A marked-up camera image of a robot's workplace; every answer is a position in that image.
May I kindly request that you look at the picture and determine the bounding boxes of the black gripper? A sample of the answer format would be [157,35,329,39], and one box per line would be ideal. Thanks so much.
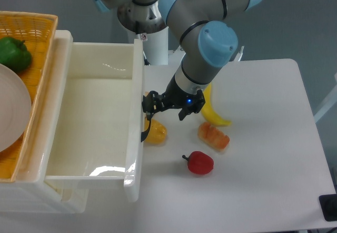
[142,77,205,121]

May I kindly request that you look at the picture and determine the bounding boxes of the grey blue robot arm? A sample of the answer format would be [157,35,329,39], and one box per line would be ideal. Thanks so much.
[94,0,262,119]

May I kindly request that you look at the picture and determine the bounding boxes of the white drawer cabinet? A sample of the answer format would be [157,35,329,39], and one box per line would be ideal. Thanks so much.
[1,30,73,213]

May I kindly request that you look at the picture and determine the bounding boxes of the yellow bell pepper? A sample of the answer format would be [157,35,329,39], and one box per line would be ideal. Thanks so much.
[145,119,167,145]

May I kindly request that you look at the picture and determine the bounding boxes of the yellow banana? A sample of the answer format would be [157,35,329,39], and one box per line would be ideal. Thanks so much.
[201,83,232,127]

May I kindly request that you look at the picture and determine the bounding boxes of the red bell pepper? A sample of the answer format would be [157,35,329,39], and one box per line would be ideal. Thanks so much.
[182,151,214,175]

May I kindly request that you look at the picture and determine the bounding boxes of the orange woven basket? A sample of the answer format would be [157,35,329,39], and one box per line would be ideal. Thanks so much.
[1,11,58,183]

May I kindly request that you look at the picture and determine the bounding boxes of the beige plate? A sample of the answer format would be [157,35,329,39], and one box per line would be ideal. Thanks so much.
[1,65,32,151]

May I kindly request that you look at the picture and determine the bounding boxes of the green bell pepper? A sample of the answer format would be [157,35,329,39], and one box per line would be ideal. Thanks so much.
[1,37,32,73]

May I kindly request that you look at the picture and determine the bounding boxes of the black device at edge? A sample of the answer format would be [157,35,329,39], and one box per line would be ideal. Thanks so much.
[319,194,337,221]

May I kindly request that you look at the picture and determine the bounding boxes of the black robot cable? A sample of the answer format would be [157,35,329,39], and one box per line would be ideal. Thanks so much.
[135,21,151,66]

